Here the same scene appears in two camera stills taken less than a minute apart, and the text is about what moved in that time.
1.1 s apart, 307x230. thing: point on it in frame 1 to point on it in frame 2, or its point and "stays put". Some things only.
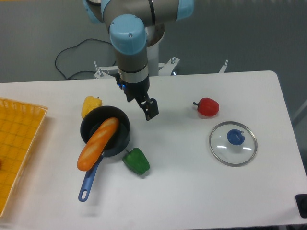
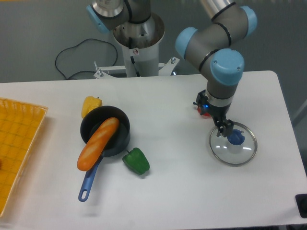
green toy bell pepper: [136, 160] stays put
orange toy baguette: [99, 141] stays put
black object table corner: [301, 200] stays put
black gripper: [137, 90] to [218, 113]
